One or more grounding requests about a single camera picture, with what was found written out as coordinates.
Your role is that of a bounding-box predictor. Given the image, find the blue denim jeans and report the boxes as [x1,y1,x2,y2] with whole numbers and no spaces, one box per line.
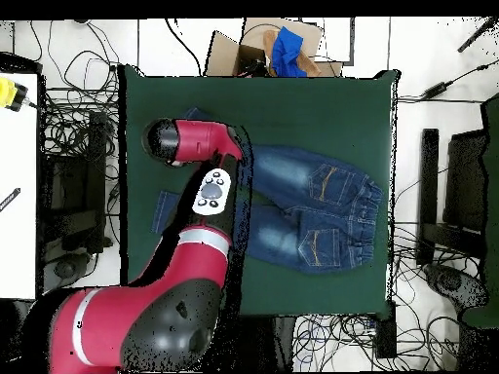
[150,106,385,275]

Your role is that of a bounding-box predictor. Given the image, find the dark green table cloth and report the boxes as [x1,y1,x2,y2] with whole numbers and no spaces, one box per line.
[117,63,403,319]

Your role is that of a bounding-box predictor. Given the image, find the tan brown cloth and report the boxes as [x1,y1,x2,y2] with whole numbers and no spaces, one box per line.
[262,29,324,78]

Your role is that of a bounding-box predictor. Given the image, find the brown cardboard box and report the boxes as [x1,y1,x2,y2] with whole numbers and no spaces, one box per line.
[204,17,344,78]

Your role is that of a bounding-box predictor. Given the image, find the bright blue cloth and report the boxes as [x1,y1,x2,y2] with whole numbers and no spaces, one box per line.
[270,25,309,78]

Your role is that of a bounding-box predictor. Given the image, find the black chair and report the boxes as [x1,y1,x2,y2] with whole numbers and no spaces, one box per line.
[38,110,114,262]

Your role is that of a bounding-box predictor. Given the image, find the black power strip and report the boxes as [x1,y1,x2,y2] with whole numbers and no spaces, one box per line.
[374,299,398,359]

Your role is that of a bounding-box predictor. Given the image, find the white side table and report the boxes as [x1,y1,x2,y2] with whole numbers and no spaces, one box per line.
[0,72,39,300]

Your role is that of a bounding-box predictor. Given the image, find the black marker pen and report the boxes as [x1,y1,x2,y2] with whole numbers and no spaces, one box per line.
[0,187,21,213]

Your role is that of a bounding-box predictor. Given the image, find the green cloth on side table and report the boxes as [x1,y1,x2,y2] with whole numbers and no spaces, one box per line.
[461,93,499,328]

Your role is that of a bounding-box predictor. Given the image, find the yellow and black tool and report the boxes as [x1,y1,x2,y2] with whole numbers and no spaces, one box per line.
[0,76,29,113]

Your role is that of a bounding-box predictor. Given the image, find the black rod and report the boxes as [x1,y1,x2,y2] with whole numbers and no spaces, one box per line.
[457,17,498,54]

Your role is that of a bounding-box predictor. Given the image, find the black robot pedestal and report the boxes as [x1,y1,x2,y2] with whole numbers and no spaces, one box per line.
[249,316,297,373]

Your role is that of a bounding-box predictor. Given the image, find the black cable tangle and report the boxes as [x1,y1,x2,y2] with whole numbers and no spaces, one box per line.
[291,221,469,371]
[28,19,122,157]

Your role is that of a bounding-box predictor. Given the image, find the white board with dark frame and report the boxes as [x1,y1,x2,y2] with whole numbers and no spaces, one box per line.
[301,17,356,66]

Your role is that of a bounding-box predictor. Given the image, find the black power adapter with cable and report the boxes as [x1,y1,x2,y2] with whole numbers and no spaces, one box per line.
[420,57,499,99]

